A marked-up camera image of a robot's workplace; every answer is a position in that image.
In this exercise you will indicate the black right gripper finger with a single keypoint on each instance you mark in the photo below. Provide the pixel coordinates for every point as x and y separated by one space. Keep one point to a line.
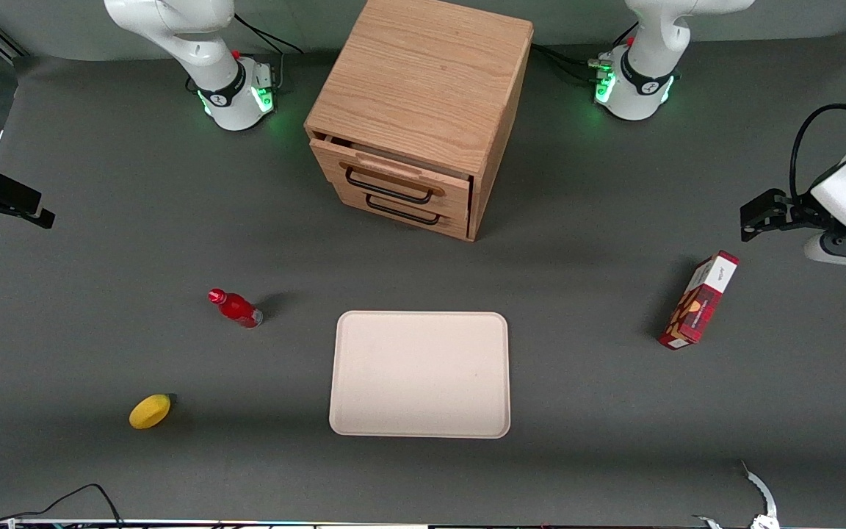
15 195

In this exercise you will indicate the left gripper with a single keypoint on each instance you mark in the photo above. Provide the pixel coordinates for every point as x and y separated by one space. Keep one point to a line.
792 209

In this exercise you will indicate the red coke bottle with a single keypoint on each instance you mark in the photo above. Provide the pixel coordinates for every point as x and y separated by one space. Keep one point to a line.
238 308

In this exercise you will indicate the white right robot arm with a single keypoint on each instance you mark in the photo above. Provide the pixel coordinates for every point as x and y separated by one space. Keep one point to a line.
203 51

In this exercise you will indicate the beige plastic tray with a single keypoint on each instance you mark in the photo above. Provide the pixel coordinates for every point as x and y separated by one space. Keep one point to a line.
419 375

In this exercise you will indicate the red plaid shortbread box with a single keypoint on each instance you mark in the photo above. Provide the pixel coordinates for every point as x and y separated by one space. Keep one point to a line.
698 305

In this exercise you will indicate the yellow lemon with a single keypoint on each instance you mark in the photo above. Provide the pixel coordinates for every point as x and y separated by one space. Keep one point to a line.
150 411

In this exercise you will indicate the wooden drawer closed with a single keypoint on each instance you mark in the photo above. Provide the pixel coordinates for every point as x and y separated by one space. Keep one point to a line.
456 224

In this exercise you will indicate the wooden drawer slightly open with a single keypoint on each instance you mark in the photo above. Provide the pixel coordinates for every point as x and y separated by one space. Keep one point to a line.
452 192

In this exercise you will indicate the wooden drawer cabinet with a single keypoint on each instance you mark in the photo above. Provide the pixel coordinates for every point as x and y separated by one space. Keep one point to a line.
423 73

